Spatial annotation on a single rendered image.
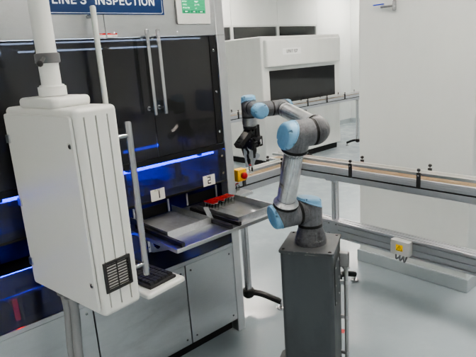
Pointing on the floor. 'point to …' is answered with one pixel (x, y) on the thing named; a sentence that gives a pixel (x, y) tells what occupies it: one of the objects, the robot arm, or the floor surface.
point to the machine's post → (228, 156)
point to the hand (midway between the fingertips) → (249, 163)
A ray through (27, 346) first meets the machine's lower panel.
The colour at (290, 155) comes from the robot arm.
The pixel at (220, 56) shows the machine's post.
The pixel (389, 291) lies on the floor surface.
